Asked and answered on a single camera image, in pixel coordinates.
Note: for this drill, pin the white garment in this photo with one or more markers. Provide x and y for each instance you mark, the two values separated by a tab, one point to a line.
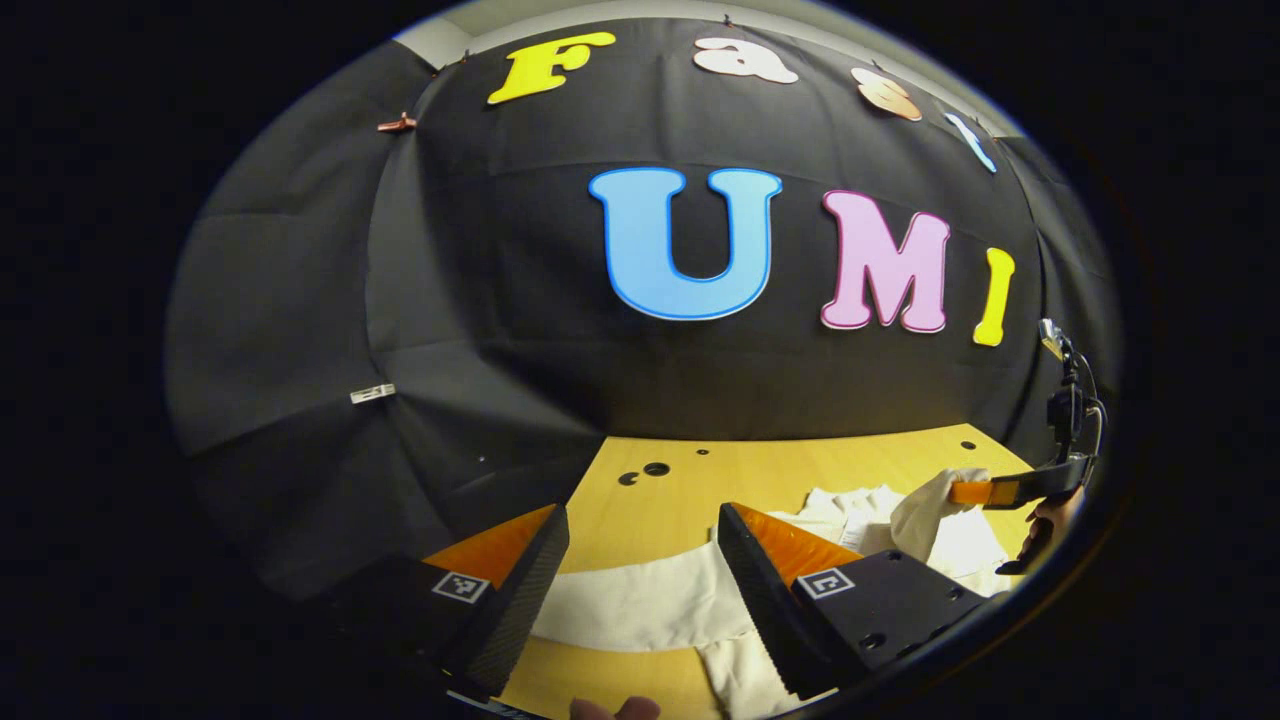
650	600

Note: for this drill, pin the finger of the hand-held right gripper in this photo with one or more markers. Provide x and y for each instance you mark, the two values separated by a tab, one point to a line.
985	492

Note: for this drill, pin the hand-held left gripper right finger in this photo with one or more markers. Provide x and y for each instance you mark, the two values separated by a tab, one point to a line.
765	610

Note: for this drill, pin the copper cloth clip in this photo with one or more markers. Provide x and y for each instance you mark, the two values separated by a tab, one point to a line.
397	124

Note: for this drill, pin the white cloth tag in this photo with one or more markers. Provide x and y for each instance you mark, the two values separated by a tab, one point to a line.
372	393

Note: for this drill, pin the black backdrop cloth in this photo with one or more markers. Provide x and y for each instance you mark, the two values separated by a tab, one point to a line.
500	330

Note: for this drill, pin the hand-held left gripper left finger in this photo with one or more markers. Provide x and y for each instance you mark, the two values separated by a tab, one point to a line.
520	610

